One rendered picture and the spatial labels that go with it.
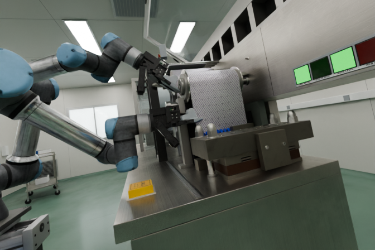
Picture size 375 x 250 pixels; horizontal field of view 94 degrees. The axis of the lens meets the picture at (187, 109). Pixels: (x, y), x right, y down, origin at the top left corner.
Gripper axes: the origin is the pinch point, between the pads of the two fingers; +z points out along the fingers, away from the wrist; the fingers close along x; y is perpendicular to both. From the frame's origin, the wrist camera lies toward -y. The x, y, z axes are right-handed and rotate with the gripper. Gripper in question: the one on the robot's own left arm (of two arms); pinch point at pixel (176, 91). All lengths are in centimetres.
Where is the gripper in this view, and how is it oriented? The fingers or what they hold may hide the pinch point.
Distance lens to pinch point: 76.6
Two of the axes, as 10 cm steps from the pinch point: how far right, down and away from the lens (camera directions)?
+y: 4.9, -8.4, 2.4
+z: 8.3, 5.3, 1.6
